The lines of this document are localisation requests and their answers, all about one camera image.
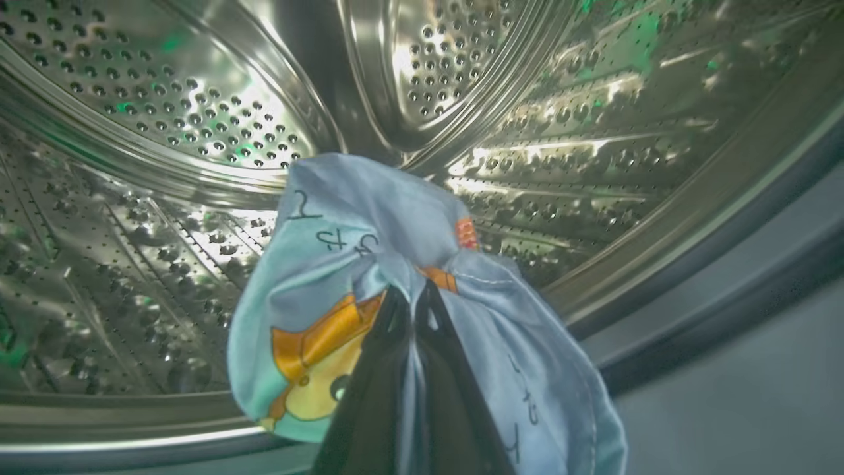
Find perforated steel washer drum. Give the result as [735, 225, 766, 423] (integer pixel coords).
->
[0, 0, 844, 456]

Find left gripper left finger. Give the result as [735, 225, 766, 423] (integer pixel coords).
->
[310, 284, 413, 475]

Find blue bear print garment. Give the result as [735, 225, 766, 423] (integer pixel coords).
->
[226, 153, 628, 475]

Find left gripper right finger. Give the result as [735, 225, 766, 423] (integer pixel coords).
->
[412, 280, 515, 475]

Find white front-load washing machine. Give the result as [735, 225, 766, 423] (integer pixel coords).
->
[0, 112, 844, 475]

